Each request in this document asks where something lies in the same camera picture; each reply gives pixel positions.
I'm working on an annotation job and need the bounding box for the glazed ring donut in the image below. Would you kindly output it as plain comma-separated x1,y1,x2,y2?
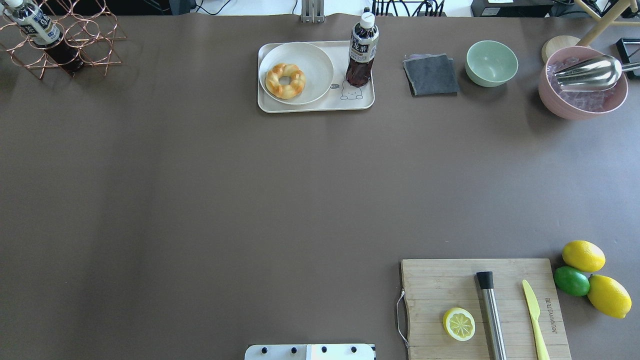
264,63,307,100

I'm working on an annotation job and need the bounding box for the cream round plate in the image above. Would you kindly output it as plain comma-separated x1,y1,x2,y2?
258,42,334,106

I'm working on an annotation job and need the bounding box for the cream serving tray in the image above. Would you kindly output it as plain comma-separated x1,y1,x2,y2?
257,40,375,113

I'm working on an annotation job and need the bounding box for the dark tea bottle on tray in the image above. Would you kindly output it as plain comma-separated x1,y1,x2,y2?
345,10,379,88

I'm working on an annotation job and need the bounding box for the grey folded cloth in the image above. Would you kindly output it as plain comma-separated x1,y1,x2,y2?
402,54,460,96

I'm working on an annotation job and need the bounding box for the wooden cutting board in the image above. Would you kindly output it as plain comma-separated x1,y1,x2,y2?
401,259,572,360

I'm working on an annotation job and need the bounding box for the white robot column base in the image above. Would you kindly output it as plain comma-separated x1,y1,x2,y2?
244,343,377,360

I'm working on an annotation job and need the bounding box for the halved lemon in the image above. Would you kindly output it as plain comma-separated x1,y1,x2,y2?
442,307,476,342

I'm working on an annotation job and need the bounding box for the mint green bowl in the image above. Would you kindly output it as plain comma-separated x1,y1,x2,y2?
465,39,519,88

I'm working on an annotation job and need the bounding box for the steel muddler black tip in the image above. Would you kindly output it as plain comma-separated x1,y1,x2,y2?
476,271,508,360

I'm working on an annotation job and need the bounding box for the yellow plastic knife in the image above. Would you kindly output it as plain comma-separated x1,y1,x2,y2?
522,279,551,360

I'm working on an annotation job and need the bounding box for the pink bowl with ice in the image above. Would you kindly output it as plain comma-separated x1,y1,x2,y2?
538,46,629,120

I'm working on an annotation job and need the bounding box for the green lime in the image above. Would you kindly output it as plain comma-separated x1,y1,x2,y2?
553,265,591,297

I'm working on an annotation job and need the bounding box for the whole yellow lemon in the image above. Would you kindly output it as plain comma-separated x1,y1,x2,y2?
561,240,606,272
587,275,633,319

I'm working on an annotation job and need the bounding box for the metal ice scoop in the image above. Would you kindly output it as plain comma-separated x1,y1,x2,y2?
554,55,640,92

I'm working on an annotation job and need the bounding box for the tea bottle in rack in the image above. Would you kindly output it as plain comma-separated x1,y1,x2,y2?
2,0,85,74

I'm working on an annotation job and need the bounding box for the aluminium frame post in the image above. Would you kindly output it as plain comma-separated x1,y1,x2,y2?
301,0,326,24

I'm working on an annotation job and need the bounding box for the copper wire bottle rack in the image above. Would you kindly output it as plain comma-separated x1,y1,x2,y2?
1,0,128,79

